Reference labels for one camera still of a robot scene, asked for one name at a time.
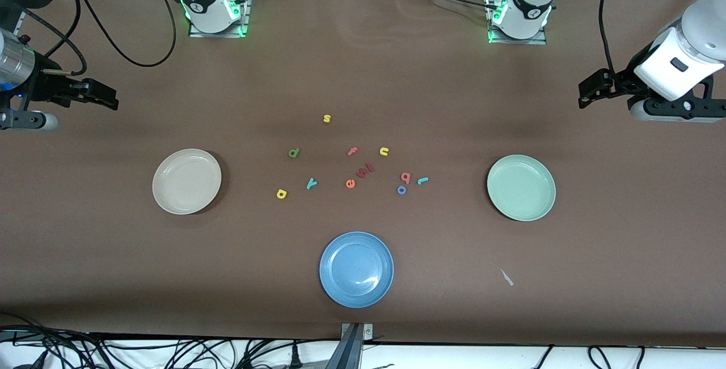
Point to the teal letter y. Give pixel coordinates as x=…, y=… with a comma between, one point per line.
x=311, y=183

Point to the pale green plate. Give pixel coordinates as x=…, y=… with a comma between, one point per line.
x=522, y=187

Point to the black power plug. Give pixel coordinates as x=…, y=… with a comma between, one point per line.
x=295, y=359

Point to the beige brown plate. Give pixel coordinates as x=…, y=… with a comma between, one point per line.
x=187, y=182

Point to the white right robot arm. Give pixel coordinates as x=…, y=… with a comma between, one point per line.
x=204, y=0

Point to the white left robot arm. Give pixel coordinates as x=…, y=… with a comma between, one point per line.
x=530, y=6

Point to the brown paper table cover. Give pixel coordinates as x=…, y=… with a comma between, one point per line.
x=397, y=74

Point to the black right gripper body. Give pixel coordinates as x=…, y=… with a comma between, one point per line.
x=46, y=88

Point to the blue plate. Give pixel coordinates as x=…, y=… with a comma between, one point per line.
x=357, y=270

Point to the grey tape scrap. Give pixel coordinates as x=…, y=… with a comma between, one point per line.
x=506, y=277

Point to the aluminium table edge bracket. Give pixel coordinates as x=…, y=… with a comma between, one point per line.
x=353, y=352

